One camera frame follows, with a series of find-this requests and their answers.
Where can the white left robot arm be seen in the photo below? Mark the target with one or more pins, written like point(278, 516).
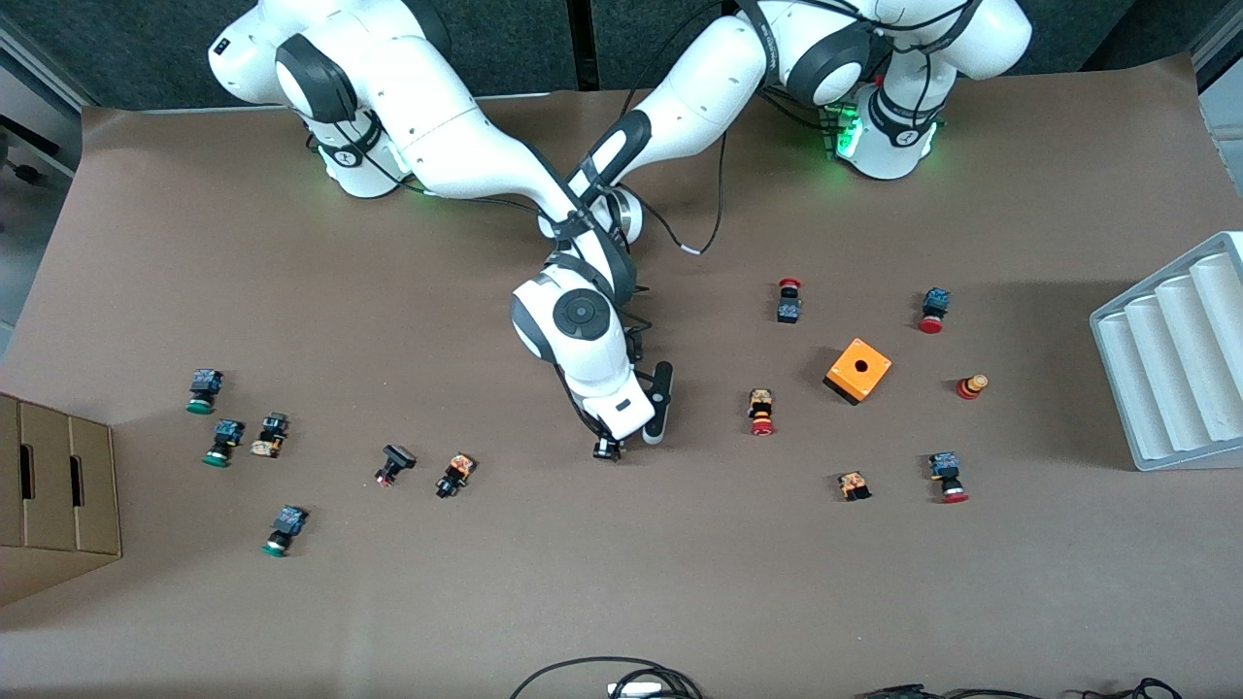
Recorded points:
point(719, 87)

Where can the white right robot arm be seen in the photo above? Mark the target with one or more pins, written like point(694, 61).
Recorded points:
point(447, 146)

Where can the brown paper table cover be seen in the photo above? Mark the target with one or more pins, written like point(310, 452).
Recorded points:
point(621, 582)

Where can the red button orange yellow block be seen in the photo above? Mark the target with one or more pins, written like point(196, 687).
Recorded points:
point(760, 412)

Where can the red button black block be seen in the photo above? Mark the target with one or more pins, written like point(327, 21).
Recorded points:
point(789, 303)

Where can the black button orange block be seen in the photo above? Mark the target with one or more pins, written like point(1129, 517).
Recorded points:
point(454, 475)

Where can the black red push button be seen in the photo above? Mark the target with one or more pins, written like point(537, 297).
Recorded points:
point(394, 464)

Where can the white plug connector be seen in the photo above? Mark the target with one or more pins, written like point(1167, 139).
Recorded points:
point(636, 690)

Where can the small orange black contact block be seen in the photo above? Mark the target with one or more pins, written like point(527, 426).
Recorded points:
point(854, 485)

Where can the red mushroom button blue block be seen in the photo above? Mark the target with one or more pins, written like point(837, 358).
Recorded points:
point(934, 311)
point(947, 477)

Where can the green push button blue block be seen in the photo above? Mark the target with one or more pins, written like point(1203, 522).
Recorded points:
point(224, 442)
point(285, 530)
point(204, 391)

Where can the red yellow button head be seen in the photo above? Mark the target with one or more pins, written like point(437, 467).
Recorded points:
point(971, 386)

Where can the grey ribbed plastic tray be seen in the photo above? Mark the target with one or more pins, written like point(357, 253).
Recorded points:
point(1175, 369)

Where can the brown cardboard box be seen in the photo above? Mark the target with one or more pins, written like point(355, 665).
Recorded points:
point(58, 485)

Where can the black floor stand leg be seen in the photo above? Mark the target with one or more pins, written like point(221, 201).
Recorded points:
point(29, 160)

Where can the orange button enclosure box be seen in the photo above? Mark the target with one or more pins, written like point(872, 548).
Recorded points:
point(858, 369)

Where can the beige black switch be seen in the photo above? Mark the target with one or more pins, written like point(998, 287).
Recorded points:
point(270, 435)

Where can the grey metal frame rail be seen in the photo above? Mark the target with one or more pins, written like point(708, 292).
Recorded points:
point(39, 66)
point(1219, 44)

